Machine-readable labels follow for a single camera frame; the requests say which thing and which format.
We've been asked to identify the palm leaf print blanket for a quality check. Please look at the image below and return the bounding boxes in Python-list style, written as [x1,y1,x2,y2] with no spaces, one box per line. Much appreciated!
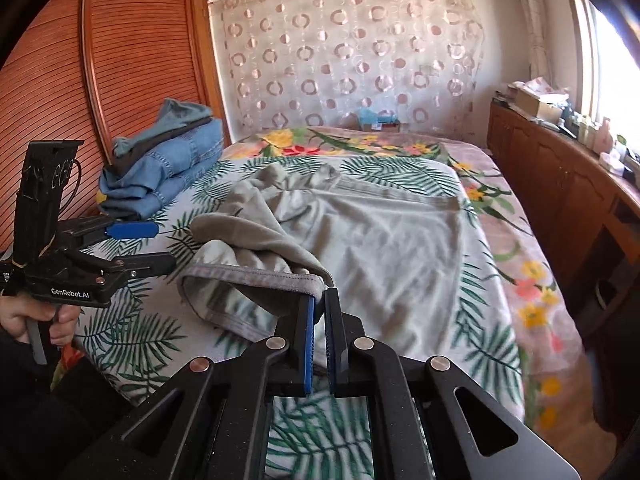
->
[69,152,526,480]

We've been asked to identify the box with blue item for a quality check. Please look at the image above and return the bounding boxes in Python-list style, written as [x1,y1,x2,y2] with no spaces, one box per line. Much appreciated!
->
[357,107,401,132]

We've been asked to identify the dark folded garment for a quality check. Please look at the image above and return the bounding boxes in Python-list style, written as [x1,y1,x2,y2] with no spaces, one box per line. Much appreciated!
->
[107,117,213,177]

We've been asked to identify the grey-green pants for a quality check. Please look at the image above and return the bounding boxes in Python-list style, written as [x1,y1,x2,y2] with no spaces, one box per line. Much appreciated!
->
[177,164,469,360]

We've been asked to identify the floral pink bedspread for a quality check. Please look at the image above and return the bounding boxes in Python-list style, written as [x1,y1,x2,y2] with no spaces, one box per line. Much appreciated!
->
[224,127,590,434]

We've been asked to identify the teal-grey folded garment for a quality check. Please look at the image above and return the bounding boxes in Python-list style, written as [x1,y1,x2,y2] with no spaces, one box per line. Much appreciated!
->
[112,98,213,158]

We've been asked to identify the window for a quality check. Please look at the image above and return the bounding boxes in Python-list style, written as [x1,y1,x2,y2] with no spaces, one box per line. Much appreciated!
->
[570,0,640,152]

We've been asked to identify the circle pattern sheer curtain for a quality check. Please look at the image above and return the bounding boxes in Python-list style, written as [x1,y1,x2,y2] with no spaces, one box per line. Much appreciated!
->
[212,0,484,139]

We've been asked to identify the blue denim jeans bottom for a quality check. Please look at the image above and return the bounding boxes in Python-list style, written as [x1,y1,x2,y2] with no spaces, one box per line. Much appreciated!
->
[99,118,224,220]

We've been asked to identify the cardboard box on cabinet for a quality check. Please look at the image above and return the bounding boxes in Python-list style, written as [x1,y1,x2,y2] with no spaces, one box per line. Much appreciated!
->
[513,76,570,124]

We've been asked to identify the wooden louvered wardrobe door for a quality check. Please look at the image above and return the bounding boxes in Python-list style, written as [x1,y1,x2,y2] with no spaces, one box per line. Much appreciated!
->
[1,0,224,247]

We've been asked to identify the white bottle on cabinet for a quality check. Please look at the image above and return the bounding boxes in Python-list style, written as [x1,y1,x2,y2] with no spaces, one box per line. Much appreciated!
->
[592,117,615,155]

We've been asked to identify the long wooden cabinet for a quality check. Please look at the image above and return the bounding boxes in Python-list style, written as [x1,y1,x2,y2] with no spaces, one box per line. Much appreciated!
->
[487,102,639,335]

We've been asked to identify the person's left hand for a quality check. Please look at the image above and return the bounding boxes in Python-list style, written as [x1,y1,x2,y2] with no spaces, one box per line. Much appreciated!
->
[1,292,80,347]

